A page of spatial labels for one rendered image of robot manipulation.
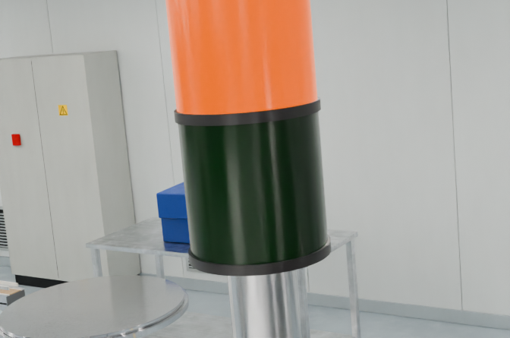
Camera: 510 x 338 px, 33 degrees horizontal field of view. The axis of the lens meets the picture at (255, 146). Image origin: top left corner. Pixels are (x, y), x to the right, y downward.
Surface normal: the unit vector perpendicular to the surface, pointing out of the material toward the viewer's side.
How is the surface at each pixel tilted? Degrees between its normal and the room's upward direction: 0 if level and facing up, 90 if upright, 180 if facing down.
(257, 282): 90
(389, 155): 90
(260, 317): 90
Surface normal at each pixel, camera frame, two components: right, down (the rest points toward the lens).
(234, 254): -0.32, 0.18
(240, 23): -0.01, 0.16
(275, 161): 0.29, 0.12
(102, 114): 0.84, 0.01
